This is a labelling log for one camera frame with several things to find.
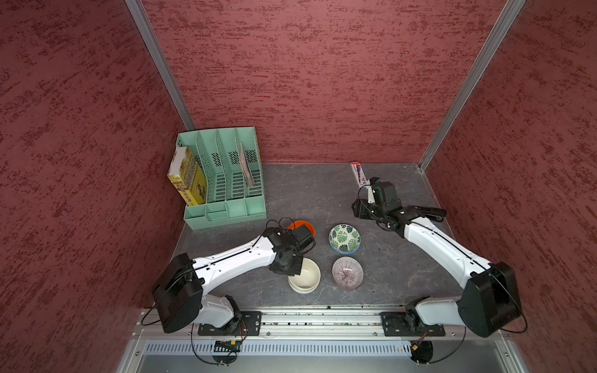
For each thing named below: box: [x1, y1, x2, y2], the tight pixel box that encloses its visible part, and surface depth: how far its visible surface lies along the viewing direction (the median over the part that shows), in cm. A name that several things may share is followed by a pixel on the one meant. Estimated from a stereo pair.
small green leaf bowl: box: [328, 223, 361, 251], surface depth 92 cm
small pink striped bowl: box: [331, 256, 365, 290], surface depth 83 cm
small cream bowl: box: [287, 257, 322, 293], surface depth 80 cm
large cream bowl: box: [287, 268, 322, 294], surface depth 79 cm
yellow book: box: [167, 145, 208, 206], surface depth 91 cm
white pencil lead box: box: [349, 160, 368, 189], surface depth 120 cm
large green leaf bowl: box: [328, 234, 362, 255], surface depth 92 cm
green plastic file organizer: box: [176, 126, 268, 231], surface depth 101 cm
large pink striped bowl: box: [331, 275, 365, 290], surface depth 81 cm
